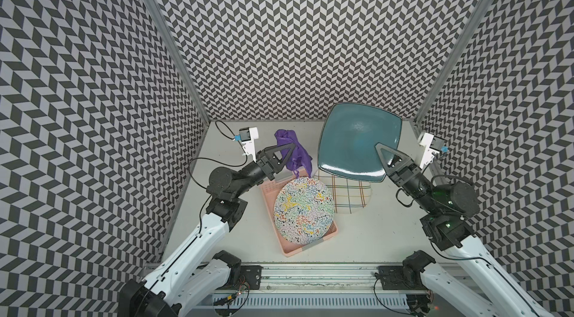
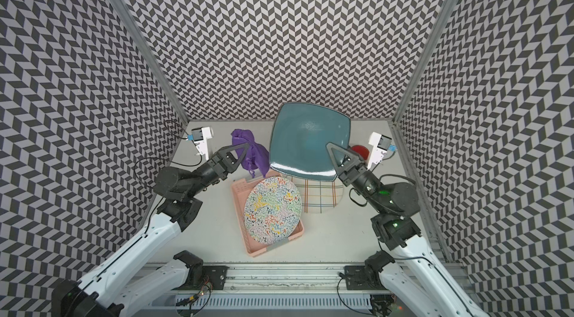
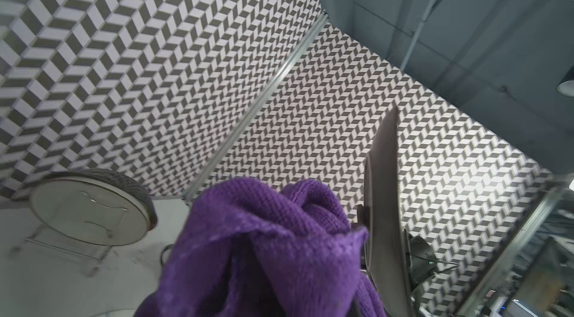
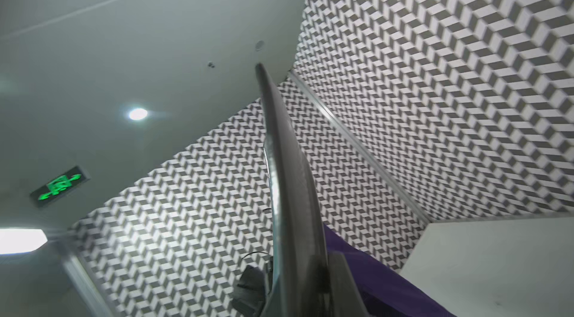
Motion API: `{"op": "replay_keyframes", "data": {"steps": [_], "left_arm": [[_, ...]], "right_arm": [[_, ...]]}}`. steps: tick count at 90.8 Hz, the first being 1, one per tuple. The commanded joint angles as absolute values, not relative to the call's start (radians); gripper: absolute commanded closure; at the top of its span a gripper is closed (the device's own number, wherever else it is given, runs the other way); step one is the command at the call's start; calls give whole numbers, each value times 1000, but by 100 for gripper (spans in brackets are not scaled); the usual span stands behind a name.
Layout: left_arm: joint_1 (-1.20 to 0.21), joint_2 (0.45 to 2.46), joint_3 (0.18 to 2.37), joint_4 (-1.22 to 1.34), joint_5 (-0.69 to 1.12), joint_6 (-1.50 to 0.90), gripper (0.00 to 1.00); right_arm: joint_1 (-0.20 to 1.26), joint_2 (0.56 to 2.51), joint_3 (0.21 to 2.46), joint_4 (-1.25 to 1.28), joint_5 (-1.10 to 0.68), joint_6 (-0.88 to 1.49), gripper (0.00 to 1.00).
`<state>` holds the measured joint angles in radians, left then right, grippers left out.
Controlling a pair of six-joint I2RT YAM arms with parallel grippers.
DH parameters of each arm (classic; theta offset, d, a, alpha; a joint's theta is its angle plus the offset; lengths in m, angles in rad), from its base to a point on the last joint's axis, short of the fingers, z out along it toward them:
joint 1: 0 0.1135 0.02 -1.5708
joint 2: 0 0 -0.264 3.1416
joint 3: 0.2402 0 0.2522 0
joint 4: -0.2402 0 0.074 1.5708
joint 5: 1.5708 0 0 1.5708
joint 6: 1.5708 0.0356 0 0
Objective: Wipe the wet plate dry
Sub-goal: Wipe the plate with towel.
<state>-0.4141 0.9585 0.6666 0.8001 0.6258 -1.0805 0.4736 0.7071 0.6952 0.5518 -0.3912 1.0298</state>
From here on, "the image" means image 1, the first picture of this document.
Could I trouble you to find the pink perforated plastic tray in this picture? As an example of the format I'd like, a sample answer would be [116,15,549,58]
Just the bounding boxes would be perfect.
[259,170,339,257]

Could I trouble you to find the aluminium corner post right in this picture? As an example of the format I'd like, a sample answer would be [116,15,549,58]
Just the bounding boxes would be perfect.
[413,0,493,128]

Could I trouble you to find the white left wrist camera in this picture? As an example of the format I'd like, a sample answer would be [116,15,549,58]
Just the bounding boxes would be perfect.
[233,127,259,161]

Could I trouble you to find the aluminium corner post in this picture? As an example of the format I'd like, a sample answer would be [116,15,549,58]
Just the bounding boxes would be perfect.
[142,0,211,124]
[413,0,493,128]

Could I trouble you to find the purple microfibre cloth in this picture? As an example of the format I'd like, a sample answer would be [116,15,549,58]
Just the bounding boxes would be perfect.
[274,129,312,176]

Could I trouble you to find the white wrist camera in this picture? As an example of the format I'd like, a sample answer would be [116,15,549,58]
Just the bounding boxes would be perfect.
[233,127,259,161]
[415,132,449,169]

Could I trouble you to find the aluminium corner post left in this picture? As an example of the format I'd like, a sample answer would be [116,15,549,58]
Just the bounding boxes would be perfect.
[142,0,211,124]

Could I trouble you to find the multicolour squiggle round plate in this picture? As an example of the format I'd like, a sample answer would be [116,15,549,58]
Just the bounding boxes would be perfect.
[274,176,335,245]

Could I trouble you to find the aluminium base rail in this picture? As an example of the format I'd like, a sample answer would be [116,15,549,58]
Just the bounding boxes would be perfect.
[190,263,443,316]

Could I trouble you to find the white plate coloured stripes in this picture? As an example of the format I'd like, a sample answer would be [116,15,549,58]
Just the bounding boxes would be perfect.
[313,170,372,215]

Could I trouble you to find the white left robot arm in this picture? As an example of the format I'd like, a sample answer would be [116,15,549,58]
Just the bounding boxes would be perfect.
[117,143,296,316]

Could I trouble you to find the teal square plate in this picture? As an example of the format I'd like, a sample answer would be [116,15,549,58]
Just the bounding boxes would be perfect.
[318,103,402,182]

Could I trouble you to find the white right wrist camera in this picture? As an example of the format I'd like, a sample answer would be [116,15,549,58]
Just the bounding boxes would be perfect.
[415,132,449,169]

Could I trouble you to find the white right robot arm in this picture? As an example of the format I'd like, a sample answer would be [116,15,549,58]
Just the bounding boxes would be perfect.
[375,143,550,316]

